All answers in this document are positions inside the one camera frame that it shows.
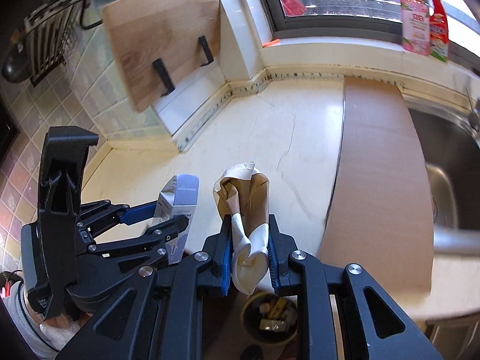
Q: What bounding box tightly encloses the grey white small carton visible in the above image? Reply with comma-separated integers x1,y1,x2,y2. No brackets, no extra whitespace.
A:
152,174,199,265

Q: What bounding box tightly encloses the brown white paper bag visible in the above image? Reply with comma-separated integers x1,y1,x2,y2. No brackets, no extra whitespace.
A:
213,162,269,295

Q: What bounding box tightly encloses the round beige trash bin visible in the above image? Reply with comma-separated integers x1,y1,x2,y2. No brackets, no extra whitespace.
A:
240,292,299,346

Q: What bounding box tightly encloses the brown cardboard sheet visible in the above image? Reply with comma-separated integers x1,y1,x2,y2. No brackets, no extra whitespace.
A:
319,77,434,294

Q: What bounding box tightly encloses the wooden cutting board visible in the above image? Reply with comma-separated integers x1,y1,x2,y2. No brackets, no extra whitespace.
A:
102,0,221,112

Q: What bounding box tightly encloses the brown wooden cabinet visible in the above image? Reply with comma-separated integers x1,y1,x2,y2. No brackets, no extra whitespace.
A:
425,312,480,360

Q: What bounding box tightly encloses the stainless steel sink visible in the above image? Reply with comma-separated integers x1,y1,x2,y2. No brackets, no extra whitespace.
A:
406,99,479,232

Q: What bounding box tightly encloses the red spray cleaner bottle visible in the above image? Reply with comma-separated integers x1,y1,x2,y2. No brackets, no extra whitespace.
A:
430,0,449,63

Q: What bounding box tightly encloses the black wire dish rack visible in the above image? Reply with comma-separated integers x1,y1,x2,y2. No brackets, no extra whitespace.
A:
1,0,86,86

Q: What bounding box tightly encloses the window with dark frame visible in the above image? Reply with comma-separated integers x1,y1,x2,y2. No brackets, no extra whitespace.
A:
261,0,479,70

